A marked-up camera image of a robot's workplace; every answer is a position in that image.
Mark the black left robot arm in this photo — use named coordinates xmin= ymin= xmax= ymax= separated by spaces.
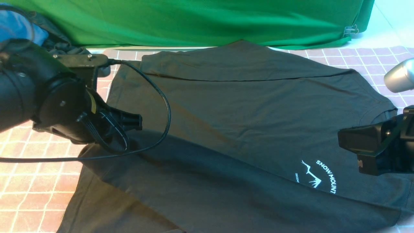
xmin=0 ymin=39 xmax=142 ymax=153

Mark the blue crumpled garment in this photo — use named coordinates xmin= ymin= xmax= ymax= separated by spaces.
xmin=0 ymin=10 xmax=49 ymax=45

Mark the green backdrop cloth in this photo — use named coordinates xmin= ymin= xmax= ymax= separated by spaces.
xmin=1 ymin=0 xmax=374 ymax=50

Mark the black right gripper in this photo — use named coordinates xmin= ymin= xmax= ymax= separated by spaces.
xmin=337 ymin=107 xmax=414 ymax=176

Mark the dark gray crumpled garment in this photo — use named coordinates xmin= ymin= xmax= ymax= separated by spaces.
xmin=29 ymin=12 xmax=110 ymax=77

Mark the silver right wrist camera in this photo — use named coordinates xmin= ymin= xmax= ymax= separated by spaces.
xmin=384 ymin=58 xmax=414 ymax=93

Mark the pink checkered tablecloth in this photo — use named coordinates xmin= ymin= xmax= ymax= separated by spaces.
xmin=0 ymin=46 xmax=413 ymax=233

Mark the metal binder clip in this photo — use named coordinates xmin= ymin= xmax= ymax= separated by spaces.
xmin=343 ymin=25 xmax=359 ymax=37

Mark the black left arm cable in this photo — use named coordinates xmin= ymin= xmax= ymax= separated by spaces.
xmin=0 ymin=59 xmax=172 ymax=163

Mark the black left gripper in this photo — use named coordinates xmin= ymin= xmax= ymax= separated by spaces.
xmin=32 ymin=87 xmax=143 ymax=155

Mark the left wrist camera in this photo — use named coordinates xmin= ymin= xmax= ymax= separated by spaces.
xmin=53 ymin=54 xmax=111 ymax=90

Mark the dark gray long-sleeve shirt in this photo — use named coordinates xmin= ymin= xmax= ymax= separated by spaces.
xmin=57 ymin=41 xmax=413 ymax=233

